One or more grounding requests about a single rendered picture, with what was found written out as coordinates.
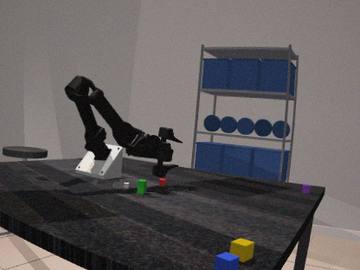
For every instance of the small purple block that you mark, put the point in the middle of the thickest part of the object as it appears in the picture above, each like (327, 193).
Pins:
(305, 188)

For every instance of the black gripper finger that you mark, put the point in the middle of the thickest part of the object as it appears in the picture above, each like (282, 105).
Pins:
(169, 166)
(174, 139)

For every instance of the yellow block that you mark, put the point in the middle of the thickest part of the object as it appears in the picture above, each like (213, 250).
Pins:
(242, 248)

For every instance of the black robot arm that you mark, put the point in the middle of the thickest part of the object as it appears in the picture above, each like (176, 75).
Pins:
(77, 90)

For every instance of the blue block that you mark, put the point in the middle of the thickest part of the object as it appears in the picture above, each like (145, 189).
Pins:
(226, 261)

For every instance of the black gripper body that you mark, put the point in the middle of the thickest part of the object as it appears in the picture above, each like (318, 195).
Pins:
(158, 170)

